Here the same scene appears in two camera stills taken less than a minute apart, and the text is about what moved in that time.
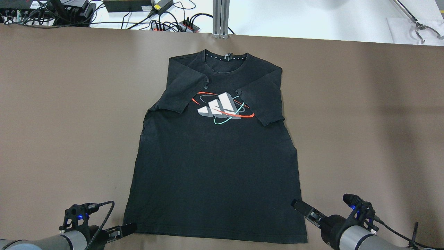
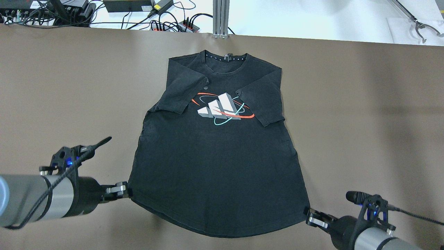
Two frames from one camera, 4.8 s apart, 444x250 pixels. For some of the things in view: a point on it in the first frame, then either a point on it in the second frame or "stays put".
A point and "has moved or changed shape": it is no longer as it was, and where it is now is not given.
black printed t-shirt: x=206 y=167 has moved or changed shape
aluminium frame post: x=221 y=9 stays put
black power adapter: x=162 y=5 stays put
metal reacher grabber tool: x=419 y=27 stays put
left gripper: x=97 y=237 to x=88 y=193
